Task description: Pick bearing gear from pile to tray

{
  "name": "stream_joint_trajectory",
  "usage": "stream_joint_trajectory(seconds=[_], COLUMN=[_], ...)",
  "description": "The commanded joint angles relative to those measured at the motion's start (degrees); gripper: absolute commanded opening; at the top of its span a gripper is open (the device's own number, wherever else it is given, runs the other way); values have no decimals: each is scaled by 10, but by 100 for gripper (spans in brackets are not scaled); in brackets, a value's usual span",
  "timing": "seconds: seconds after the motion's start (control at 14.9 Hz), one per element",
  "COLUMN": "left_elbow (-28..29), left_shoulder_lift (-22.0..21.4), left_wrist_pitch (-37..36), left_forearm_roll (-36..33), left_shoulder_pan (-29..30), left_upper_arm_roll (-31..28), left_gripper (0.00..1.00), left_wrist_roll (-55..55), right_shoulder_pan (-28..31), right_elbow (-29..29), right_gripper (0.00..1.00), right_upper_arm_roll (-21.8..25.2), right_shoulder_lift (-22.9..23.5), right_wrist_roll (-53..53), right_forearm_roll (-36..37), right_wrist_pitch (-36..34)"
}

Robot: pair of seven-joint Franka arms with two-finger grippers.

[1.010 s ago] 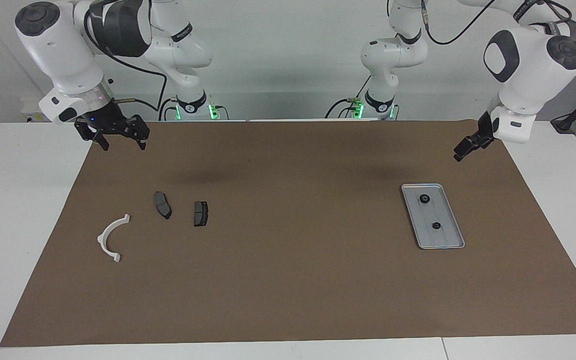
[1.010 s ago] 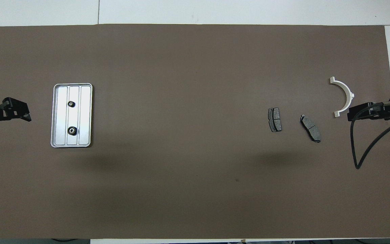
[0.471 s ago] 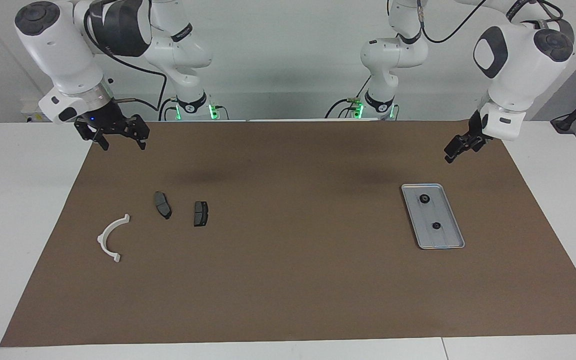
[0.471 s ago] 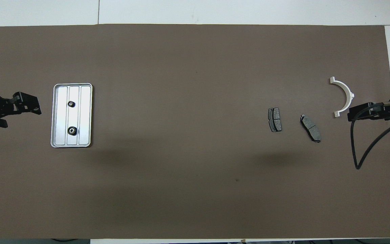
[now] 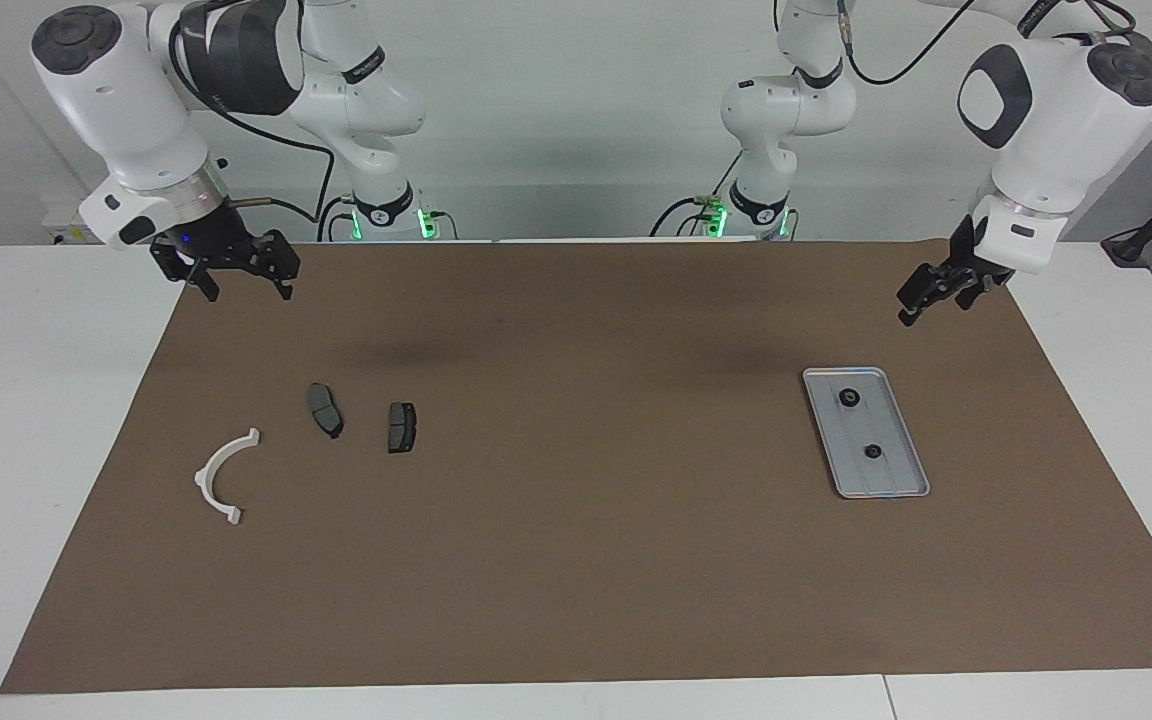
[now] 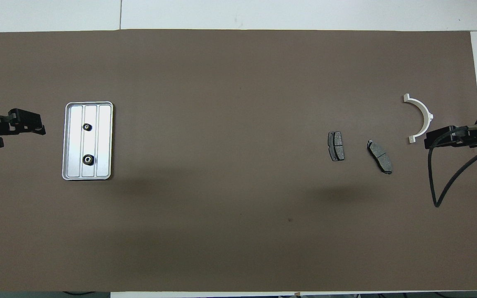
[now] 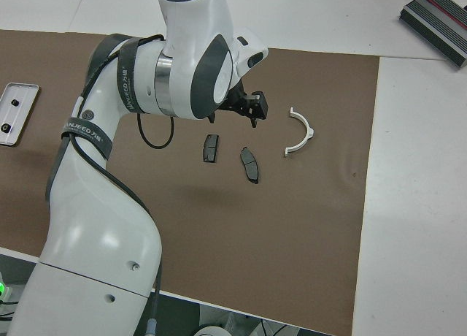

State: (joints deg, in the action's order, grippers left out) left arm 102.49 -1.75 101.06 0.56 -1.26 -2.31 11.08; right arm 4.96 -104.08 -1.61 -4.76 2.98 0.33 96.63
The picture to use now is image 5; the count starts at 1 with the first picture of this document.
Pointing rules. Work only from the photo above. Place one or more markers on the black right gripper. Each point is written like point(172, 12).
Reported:
point(206, 245)

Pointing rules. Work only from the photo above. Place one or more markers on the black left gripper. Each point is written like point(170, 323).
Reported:
point(961, 270)

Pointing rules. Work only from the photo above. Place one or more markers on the large black bearing gear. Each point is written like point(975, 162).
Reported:
point(849, 397)

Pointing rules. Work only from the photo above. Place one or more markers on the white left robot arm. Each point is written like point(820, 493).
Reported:
point(1056, 150)

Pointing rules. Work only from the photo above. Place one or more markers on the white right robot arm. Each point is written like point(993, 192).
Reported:
point(126, 100)

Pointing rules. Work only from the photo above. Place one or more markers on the silver metal tray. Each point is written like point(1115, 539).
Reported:
point(886, 480)

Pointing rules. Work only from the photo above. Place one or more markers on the dark curved brake pad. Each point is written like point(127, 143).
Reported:
point(325, 410)

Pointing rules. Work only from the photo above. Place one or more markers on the dark rectangular brake pad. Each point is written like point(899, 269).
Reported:
point(402, 428)

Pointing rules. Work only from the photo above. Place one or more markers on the brown table mat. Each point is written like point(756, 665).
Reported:
point(576, 560)

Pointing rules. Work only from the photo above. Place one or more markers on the white curved plastic bracket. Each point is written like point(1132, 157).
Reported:
point(202, 480)

